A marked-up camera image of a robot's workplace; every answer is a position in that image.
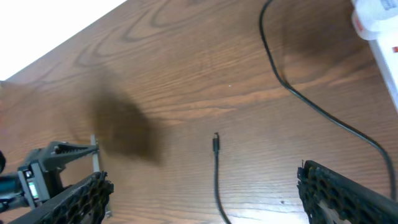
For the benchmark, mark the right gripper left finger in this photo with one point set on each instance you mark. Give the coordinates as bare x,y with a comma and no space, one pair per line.
83,202

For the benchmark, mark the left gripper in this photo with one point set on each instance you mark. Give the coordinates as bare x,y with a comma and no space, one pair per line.
31,186

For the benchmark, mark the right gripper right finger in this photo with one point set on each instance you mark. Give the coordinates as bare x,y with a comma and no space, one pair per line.
328,197

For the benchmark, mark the white power strip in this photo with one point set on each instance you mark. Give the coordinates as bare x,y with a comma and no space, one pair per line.
376,22

